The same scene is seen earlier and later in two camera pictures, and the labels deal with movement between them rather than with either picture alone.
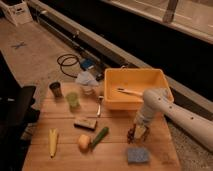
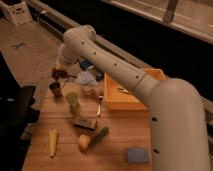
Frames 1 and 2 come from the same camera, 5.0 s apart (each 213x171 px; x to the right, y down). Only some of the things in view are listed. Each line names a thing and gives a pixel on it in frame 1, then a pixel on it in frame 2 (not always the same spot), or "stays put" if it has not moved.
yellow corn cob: (53, 132) stays put
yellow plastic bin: (124, 87) stays put
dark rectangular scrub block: (88, 124) stays put
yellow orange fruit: (84, 142) stays put
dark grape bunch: (131, 134) to (58, 74)
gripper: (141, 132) to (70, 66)
